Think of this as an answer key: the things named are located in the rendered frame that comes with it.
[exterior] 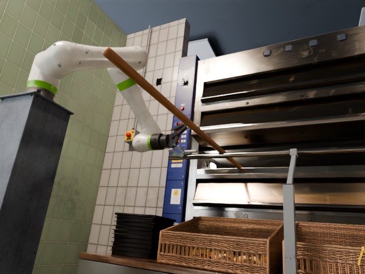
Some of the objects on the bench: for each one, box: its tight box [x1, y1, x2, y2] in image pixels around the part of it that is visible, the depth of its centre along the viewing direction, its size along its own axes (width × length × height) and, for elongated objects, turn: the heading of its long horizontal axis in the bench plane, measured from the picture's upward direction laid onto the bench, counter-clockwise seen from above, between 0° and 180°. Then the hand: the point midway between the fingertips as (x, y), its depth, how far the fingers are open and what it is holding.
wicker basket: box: [281, 221, 365, 274], centre depth 127 cm, size 49×56×28 cm
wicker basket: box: [156, 216, 284, 274], centre depth 154 cm, size 49×56×28 cm
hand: (196, 138), depth 150 cm, fingers open, 13 cm apart
